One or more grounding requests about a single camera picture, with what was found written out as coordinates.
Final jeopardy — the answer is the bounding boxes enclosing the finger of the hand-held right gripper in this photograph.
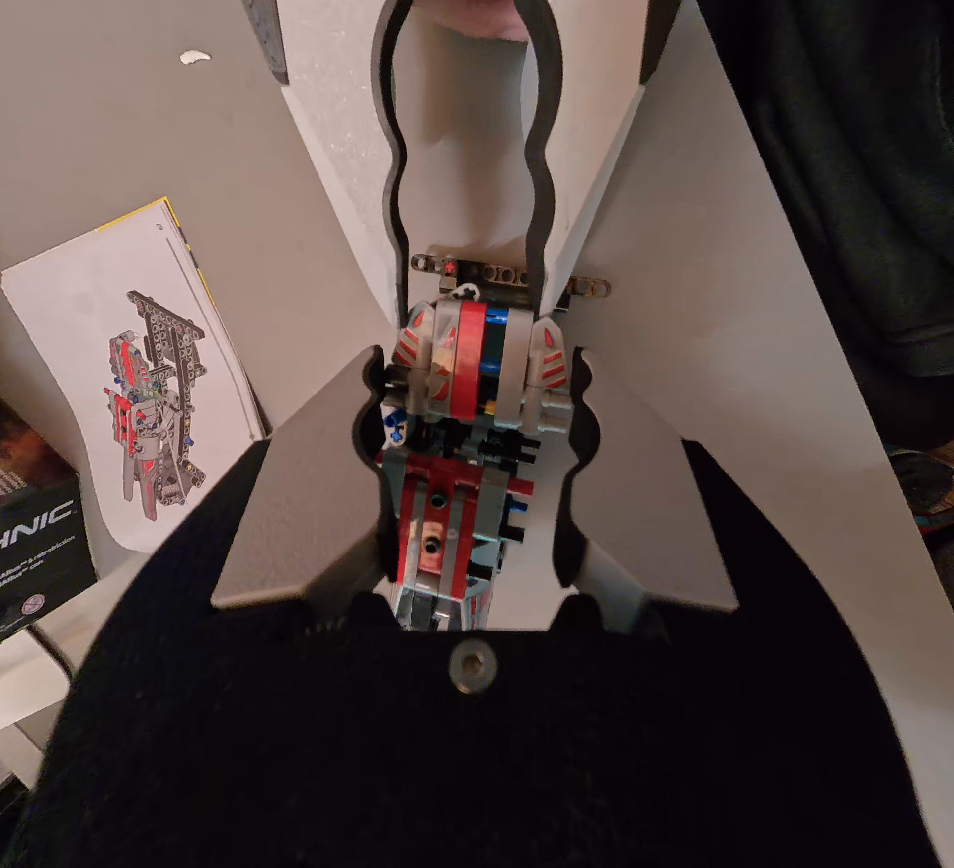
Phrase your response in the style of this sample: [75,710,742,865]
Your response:
[513,0,660,316]
[263,0,414,331]

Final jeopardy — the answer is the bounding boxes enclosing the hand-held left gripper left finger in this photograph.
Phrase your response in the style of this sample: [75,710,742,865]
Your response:
[210,345,407,619]

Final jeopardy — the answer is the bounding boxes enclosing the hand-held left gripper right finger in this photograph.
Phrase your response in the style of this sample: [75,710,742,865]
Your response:
[553,346,740,634]

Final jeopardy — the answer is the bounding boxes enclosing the toy brick vehicle model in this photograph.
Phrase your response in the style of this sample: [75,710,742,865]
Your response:
[376,253,612,631]

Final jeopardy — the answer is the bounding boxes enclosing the grey desk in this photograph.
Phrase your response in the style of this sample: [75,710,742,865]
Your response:
[0,0,940,868]

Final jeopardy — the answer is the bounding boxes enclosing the dark toy box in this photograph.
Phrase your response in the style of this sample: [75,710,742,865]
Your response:
[0,398,99,641]

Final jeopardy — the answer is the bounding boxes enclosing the open instruction booklet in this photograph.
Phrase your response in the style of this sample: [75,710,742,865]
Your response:
[0,197,268,552]

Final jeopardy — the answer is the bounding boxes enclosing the white flat pad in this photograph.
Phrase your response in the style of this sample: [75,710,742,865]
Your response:
[0,622,76,735]

